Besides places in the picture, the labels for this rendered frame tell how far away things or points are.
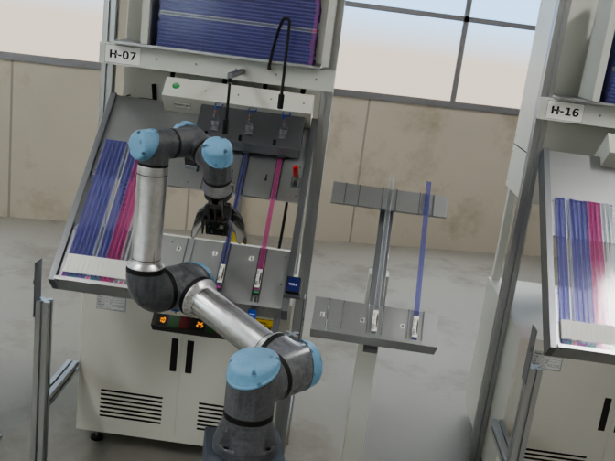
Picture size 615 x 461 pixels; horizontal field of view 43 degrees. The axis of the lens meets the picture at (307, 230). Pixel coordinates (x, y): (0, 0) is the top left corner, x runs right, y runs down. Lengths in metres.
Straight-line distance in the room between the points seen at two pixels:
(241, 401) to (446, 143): 4.23
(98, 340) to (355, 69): 3.31
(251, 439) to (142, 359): 0.99
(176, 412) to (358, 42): 3.39
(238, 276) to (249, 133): 0.48
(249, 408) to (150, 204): 0.56
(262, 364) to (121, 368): 1.07
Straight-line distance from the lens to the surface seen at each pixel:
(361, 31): 5.53
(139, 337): 2.71
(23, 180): 5.64
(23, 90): 5.54
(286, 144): 2.49
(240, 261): 2.33
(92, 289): 2.36
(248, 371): 1.75
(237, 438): 1.82
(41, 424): 2.59
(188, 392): 2.75
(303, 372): 1.86
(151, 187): 1.95
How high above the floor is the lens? 1.52
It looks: 15 degrees down
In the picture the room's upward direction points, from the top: 7 degrees clockwise
